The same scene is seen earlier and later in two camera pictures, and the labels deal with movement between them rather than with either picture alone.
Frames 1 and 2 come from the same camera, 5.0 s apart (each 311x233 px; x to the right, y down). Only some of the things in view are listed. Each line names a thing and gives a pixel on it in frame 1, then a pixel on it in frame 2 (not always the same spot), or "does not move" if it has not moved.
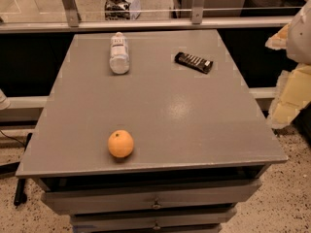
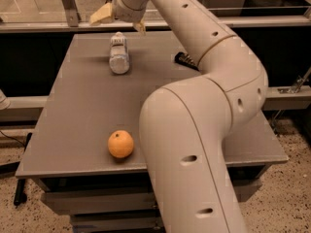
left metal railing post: (70, 5) does not move
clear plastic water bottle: (120, 62) does not move
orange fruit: (120, 143) does not move
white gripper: (299, 40) -> (123, 11)
